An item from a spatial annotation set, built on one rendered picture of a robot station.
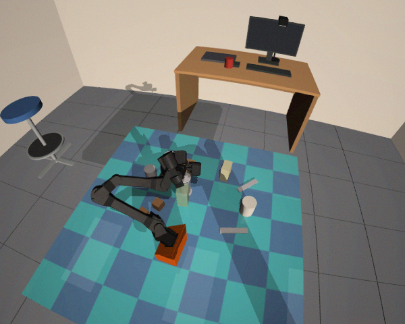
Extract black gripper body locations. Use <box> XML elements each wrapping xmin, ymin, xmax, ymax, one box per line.
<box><xmin>177</xmin><ymin>162</ymin><xmax>201</xmax><ymax>176</ymax></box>

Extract beige flat bar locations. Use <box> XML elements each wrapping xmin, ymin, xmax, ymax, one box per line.
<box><xmin>219</xmin><ymin>227</ymin><xmax>248</xmax><ymax>234</ymax></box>
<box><xmin>236</xmin><ymin>179</ymin><xmax>258</xmax><ymax>192</ymax></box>

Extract glass french press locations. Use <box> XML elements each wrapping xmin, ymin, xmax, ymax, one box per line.
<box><xmin>182</xmin><ymin>172</ymin><xmax>192</xmax><ymax>196</ymax></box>

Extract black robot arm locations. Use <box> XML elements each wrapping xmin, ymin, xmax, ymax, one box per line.
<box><xmin>90</xmin><ymin>151</ymin><xmax>188</xmax><ymax>247</ymax></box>

